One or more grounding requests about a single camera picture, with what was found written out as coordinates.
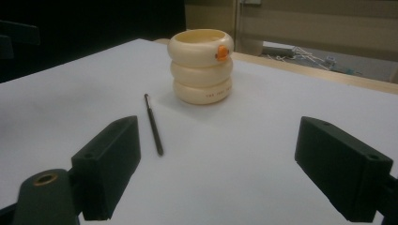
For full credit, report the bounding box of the white cord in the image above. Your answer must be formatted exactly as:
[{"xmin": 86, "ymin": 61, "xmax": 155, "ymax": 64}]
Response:
[{"xmin": 275, "ymin": 46, "xmax": 337, "ymax": 72}]

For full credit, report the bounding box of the cream duck pen holder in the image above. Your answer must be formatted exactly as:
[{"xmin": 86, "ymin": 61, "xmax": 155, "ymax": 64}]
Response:
[{"xmin": 166, "ymin": 28, "xmax": 235, "ymax": 106}]

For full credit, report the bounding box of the white table cover sheet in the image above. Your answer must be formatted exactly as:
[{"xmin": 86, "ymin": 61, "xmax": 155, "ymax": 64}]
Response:
[{"xmin": 0, "ymin": 37, "xmax": 398, "ymax": 225}]

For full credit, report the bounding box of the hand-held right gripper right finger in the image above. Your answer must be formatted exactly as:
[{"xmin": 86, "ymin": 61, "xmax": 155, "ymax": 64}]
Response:
[{"xmin": 294, "ymin": 115, "xmax": 394, "ymax": 223}]

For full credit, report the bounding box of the wooden shelf unit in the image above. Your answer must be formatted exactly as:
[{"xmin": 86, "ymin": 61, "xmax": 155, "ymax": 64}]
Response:
[{"xmin": 184, "ymin": 0, "xmax": 398, "ymax": 62}]

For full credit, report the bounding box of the black curtain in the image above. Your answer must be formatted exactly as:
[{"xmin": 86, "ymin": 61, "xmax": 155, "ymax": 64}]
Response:
[{"xmin": 0, "ymin": 0, "xmax": 187, "ymax": 84}]

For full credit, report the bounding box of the black pen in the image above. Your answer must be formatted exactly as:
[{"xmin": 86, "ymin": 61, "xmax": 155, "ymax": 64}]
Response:
[{"xmin": 144, "ymin": 93, "xmax": 164, "ymax": 157}]

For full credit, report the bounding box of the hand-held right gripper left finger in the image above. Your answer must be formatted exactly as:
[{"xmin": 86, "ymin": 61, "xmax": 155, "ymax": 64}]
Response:
[{"xmin": 70, "ymin": 114, "xmax": 142, "ymax": 221}]

